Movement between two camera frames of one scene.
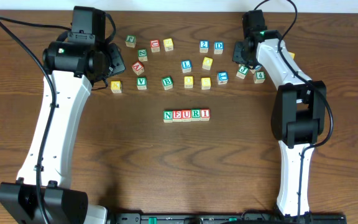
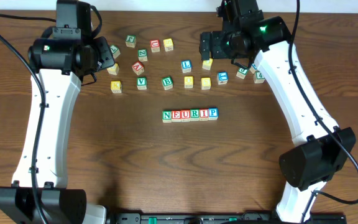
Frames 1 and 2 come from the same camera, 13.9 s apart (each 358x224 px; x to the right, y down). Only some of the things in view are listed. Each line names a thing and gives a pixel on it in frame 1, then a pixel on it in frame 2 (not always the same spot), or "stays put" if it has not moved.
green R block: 196,114 stays put
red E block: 177,116 stays put
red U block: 186,115 stays put
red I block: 205,114 stays put
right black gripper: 238,53 → 206,45
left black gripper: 117,62 → 103,54
